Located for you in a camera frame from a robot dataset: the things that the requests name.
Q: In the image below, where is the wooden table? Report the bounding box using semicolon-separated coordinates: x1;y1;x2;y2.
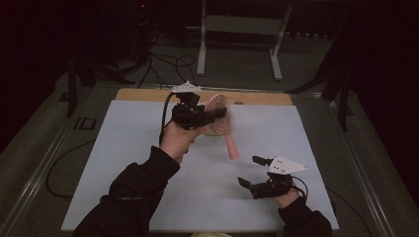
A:
115;87;293;107

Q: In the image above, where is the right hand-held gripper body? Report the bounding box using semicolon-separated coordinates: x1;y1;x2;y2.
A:
249;156;310;200

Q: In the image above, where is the white metal stand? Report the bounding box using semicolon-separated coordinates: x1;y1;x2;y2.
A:
196;0;293;82

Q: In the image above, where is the left hand-held gripper cable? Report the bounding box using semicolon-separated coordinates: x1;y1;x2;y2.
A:
99;91;176;202

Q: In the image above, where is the small black frame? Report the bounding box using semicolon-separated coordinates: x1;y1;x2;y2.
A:
73;116;99;131

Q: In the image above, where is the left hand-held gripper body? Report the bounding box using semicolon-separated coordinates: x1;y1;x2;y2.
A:
171;80;209;130

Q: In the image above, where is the right hand-held gripper cable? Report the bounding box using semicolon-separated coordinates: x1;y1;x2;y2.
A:
291;175;309;202

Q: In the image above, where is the person's left hand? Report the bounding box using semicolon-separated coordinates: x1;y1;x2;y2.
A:
159;120;209;164

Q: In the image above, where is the long thin black cable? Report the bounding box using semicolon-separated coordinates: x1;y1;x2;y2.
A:
45;139;97;200

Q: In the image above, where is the metal floor rail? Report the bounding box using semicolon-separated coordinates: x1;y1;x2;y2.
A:
0;86;100;237
320;93;396;237

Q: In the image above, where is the tangle of black cables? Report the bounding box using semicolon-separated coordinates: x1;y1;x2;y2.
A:
137;31;201;92

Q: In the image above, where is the pink hairbrush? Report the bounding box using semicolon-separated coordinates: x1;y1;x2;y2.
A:
203;93;241;162

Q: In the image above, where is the hand-held gripper cable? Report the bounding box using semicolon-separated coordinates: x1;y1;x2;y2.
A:
291;175;309;202
99;91;176;202

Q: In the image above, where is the person's right hand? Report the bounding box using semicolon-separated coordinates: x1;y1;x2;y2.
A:
272;189;301;209

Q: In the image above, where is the white table mat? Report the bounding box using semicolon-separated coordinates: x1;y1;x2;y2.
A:
60;100;340;233

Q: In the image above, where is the black stand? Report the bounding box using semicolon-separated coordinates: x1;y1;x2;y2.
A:
286;31;355;132
58;53;136;119

